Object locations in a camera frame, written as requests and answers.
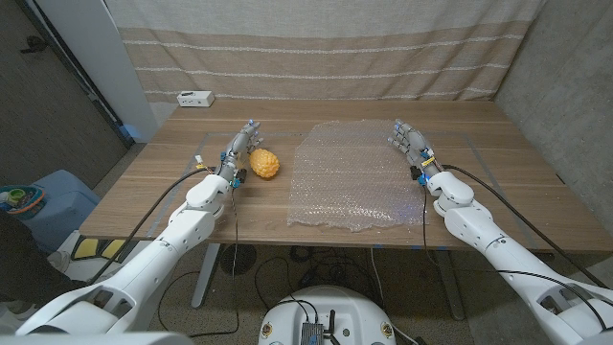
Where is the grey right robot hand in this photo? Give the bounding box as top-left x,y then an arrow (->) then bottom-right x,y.
386,119 -> 443,178

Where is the person in dark clothing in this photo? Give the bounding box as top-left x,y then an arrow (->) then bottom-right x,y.
0,210 -> 85,306

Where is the yellow black foot pedal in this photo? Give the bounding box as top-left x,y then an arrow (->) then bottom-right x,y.
70,235 -> 128,263

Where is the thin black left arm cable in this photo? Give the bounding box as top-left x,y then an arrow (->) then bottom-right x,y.
189,184 -> 240,339

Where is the white table leg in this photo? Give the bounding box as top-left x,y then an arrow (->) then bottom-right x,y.
191,242 -> 222,310

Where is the white power strip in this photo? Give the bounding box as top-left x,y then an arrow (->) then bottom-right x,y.
176,90 -> 216,108

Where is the beige striped curtain backdrop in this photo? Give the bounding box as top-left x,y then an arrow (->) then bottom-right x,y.
103,0 -> 547,104

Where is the clear bubble wrap sheet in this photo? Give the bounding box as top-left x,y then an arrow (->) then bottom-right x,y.
285,118 -> 426,233

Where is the colourful toy bowl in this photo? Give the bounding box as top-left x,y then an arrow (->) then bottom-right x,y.
0,184 -> 47,216

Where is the grey white sneaker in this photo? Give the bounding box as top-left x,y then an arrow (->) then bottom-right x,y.
47,250 -> 73,274

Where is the round black floor fan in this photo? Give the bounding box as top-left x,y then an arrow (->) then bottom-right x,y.
219,243 -> 259,277

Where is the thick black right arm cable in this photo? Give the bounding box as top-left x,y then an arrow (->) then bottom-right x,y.
440,163 -> 612,290

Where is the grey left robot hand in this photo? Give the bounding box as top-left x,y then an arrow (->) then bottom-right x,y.
217,119 -> 265,178

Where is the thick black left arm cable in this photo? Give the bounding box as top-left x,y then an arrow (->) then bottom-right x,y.
87,165 -> 215,285

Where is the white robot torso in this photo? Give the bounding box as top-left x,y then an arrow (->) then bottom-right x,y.
257,285 -> 397,345

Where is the small grey electronics box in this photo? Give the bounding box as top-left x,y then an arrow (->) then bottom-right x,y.
300,321 -> 326,345

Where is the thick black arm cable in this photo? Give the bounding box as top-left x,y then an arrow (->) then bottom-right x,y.
440,163 -> 612,290
87,165 -> 215,285

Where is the bumpy orange fruit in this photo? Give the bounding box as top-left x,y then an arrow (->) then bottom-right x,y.
248,148 -> 282,180

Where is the black floor cable bundle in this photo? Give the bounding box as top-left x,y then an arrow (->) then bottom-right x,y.
253,244 -> 384,312

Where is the grey table leg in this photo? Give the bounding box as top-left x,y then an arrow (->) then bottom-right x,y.
433,249 -> 466,321

